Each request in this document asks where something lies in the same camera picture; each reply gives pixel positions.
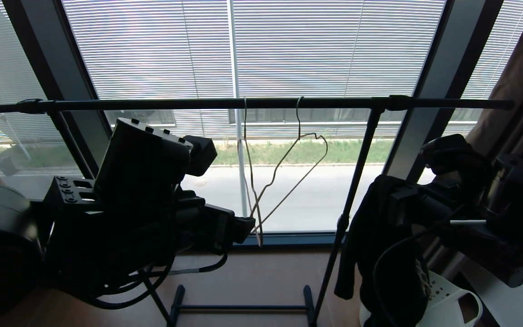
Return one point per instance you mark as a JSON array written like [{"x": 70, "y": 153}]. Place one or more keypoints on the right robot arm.
[{"x": 515, "y": 227}]

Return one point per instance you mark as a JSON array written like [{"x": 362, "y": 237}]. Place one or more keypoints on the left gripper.
[{"x": 216, "y": 229}]

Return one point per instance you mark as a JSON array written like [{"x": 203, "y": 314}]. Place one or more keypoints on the black garment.
[{"x": 379, "y": 254}]

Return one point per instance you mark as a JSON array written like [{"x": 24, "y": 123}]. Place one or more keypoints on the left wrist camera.
[{"x": 200, "y": 156}]

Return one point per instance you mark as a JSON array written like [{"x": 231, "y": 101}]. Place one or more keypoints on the black clothes rack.
[{"x": 334, "y": 103}]

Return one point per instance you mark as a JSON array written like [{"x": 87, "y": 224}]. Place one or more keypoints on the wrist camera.
[
  {"x": 200, "y": 156},
  {"x": 403, "y": 206}
]

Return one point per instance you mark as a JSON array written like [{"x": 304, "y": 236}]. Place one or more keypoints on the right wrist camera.
[{"x": 403, "y": 206}]

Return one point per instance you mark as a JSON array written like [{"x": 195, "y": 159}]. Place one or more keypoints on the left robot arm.
[{"x": 130, "y": 181}]

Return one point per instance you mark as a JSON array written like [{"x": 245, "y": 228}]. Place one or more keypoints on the window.
[{"x": 311, "y": 45}]

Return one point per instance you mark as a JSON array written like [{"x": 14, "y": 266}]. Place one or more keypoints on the pink clothes hanger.
[
  {"x": 298, "y": 122},
  {"x": 244, "y": 118}
]

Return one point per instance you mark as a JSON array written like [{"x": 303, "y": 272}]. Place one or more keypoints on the white laundry basket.
[{"x": 447, "y": 309}]

